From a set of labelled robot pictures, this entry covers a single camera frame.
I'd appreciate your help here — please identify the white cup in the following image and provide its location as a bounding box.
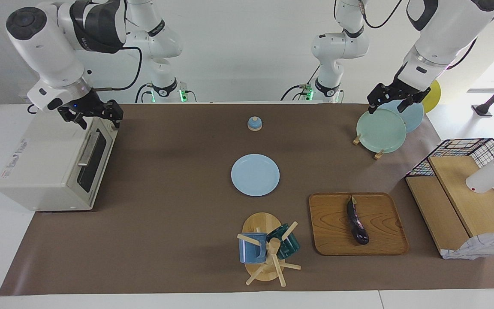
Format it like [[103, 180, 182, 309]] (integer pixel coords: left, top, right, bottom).
[[466, 146, 494, 194]]

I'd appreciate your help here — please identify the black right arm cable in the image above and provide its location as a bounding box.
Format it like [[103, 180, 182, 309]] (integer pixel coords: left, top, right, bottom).
[[87, 46, 143, 91]]

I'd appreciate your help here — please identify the yellow racked plate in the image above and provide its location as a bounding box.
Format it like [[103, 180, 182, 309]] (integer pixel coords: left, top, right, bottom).
[[421, 79, 442, 114]]

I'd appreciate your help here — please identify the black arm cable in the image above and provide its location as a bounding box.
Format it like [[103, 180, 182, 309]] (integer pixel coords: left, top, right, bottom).
[[87, 46, 143, 91], [361, 0, 478, 70]]

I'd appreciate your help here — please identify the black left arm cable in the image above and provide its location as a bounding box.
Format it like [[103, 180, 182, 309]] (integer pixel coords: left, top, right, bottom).
[[361, 0, 478, 70]]

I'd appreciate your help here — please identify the pale green racked plate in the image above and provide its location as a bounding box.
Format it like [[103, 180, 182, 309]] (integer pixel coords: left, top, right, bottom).
[[356, 108, 407, 154]]

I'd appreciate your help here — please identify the blue mug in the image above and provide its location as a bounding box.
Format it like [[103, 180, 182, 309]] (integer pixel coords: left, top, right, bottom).
[[238, 232, 268, 264]]

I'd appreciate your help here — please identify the wooden plate rack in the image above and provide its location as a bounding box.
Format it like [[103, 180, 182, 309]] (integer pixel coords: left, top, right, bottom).
[[352, 133, 385, 161]]

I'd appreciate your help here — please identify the cream toaster oven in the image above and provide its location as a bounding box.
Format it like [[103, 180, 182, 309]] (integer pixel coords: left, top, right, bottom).
[[0, 112, 119, 212]]

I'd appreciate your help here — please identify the dark purple eggplant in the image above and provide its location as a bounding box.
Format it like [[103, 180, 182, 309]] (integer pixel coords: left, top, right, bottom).
[[346, 195, 370, 245]]

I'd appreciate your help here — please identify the wooden mug tree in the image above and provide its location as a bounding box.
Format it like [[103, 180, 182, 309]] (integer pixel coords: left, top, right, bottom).
[[237, 212, 302, 288]]

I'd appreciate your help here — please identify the dark green mug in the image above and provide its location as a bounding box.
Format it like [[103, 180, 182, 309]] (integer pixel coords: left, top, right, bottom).
[[266, 223, 301, 260]]

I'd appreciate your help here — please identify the black base cable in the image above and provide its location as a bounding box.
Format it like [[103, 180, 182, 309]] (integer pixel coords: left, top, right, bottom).
[[135, 83, 155, 103], [280, 64, 316, 102]]

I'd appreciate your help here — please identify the glass oven door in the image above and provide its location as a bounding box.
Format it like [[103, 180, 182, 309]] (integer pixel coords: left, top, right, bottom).
[[75, 117, 119, 206]]

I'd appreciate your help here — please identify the wooden serving tray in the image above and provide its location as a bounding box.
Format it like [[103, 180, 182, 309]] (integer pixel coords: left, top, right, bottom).
[[308, 192, 410, 256]]

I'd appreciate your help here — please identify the light blue racked plate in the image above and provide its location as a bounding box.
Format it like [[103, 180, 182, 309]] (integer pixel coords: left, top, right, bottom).
[[380, 100, 425, 133]]

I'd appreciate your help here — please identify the wooden step shelf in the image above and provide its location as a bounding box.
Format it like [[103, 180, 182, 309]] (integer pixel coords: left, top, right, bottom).
[[405, 155, 494, 258]]

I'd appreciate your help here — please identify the brown table mat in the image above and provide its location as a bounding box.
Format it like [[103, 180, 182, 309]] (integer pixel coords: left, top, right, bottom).
[[0, 103, 494, 297]]

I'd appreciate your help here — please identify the black wire basket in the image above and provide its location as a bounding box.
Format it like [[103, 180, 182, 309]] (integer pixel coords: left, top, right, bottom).
[[405, 138, 494, 228]]

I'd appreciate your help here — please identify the white patterned cloth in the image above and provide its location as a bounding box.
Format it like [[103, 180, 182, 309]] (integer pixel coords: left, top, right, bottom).
[[441, 230, 494, 260]]

